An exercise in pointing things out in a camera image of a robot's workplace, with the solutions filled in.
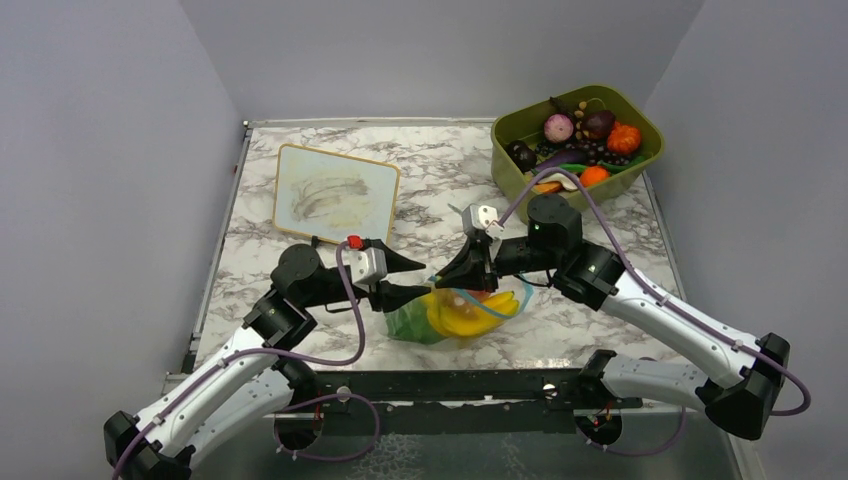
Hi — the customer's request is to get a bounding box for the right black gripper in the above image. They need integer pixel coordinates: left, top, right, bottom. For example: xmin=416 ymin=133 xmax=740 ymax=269
xmin=435 ymin=236 xmax=560 ymax=295

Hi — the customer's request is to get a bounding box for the green lettuce leaf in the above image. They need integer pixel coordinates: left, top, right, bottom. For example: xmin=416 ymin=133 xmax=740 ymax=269
xmin=384 ymin=300 xmax=445 ymax=345

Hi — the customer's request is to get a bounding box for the clear zip top bag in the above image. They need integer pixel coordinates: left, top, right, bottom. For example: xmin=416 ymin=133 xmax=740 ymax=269
xmin=384 ymin=277 xmax=534 ymax=345

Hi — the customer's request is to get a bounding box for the pink peach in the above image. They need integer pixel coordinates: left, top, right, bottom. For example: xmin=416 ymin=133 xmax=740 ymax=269
xmin=445 ymin=289 xmax=491 ymax=311

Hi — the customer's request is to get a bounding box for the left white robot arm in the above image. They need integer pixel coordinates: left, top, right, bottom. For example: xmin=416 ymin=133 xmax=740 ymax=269
xmin=104 ymin=236 xmax=428 ymax=479

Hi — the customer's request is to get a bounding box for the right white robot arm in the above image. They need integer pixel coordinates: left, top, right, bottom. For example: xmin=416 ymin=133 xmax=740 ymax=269
xmin=436 ymin=194 xmax=790 ymax=440

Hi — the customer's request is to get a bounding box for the orange carrot slice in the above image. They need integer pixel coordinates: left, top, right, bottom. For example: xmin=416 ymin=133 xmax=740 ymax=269
xmin=533 ymin=182 xmax=563 ymax=194

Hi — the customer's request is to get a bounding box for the dark plum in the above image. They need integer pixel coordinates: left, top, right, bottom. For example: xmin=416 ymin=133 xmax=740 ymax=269
xmin=505 ymin=140 xmax=538 ymax=173

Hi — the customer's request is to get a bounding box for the purple eggplant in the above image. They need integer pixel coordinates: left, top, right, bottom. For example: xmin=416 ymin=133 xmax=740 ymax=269
xmin=536 ymin=150 xmax=588 ymax=170

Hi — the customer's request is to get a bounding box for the orange tangerine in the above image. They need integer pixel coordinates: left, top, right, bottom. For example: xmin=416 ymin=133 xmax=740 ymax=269
xmin=579 ymin=165 xmax=611 ymax=188

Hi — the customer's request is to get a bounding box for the pink purple onion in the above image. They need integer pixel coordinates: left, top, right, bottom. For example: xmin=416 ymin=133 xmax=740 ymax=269
xmin=543 ymin=113 xmax=575 ymax=144

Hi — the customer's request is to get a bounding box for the dark grape bunch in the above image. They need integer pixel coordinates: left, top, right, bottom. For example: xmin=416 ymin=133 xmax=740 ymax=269
xmin=575 ymin=139 xmax=632 ymax=167

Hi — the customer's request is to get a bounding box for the olive green plastic bin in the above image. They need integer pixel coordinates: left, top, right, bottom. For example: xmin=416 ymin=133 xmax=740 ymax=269
xmin=490 ymin=84 xmax=664 ymax=204

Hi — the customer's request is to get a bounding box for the dark purple avocado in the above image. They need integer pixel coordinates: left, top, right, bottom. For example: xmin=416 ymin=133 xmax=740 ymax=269
xmin=580 ymin=110 xmax=617 ymax=140

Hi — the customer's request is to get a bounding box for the bumpy orange fruit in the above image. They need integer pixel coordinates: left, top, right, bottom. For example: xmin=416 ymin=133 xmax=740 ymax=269
xmin=607 ymin=122 xmax=642 ymax=155

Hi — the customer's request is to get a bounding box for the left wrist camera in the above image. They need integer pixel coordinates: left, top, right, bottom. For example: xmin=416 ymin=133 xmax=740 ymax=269
xmin=347 ymin=235 xmax=388 ymax=288

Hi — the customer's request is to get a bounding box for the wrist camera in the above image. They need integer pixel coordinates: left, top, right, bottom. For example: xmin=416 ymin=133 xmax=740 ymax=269
xmin=347 ymin=235 xmax=388 ymax=288
xmin=460 ymin=204 xmax=504 ymax=240

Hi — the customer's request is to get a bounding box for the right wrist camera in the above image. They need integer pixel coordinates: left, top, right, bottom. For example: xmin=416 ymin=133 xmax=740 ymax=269
xmin=460 ymin=204 xmax=504 ymax=240

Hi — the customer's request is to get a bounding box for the small whiteboard yellow frame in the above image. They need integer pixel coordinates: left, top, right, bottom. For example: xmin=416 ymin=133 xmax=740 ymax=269
xmin=271 ymin=143 xmax=401 ymax=244

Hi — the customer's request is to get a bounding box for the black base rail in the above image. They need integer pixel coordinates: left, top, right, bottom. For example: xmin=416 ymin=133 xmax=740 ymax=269
xmin=273 ymin=368 xmax=642 ymax=442

